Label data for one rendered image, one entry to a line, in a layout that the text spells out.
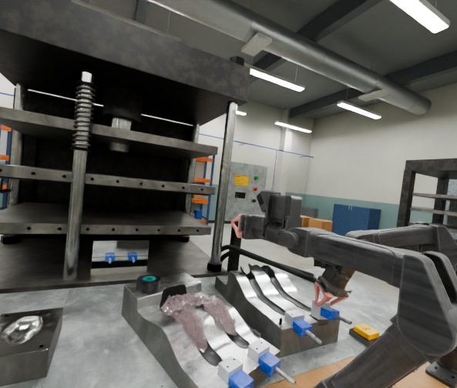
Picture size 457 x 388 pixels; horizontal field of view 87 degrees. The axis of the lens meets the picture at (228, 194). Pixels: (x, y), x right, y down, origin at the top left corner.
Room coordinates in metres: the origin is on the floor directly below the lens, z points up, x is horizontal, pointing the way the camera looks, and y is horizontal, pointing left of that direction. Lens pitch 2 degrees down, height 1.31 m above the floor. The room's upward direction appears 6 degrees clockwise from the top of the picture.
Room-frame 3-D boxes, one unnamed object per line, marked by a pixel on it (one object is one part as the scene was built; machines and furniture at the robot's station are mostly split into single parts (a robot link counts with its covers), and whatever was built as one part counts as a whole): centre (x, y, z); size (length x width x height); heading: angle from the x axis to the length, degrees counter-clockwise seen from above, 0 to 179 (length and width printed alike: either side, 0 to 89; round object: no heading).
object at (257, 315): (0.99, -0.21, 0.87); 0.50 x 0.26 x 0.14; 27
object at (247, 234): (0.66, -0.11, 1.20); 0.10 x 0.07 x 0.07; 122
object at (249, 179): (1.71, -0.09, 0.73); 0.30 x 0.22 x 1.47; 117
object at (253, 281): (0.97, -0.21, 0.92); 0.35 x 0.16 x 0.09; 27
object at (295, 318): (0.72, -0.28, 0.89); 0.13 x 0.05 x 0.05; 27
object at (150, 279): (0.84, 0.25, 0.93); 0.08 x 0.08 x 0.04
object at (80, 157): (1.13, 0.71, 1.10); 0.05 x 0.05 x 1.30
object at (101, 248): (1.46, 0.63, 0.87); 0.50 x 0.27 x 0.17; 27
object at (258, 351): (0.60, -0.16, 0.85); 0.13 x 0.05 x 0.05; 44
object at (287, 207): (0.58, -0.16, 1.24); 0.12 x 0.09 x 0.12; 32
